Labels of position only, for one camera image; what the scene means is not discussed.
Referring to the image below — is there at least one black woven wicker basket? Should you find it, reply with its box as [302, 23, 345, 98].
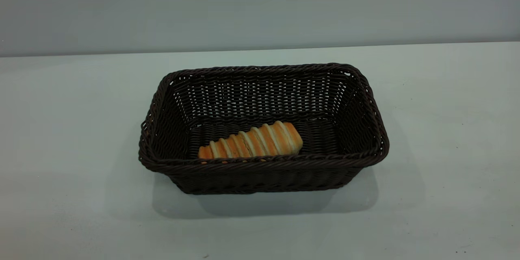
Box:
[138, 63, 390, 195]

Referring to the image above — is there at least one striped golden bread roll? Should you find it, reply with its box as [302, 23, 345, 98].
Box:
[197, 121, 304, 160]

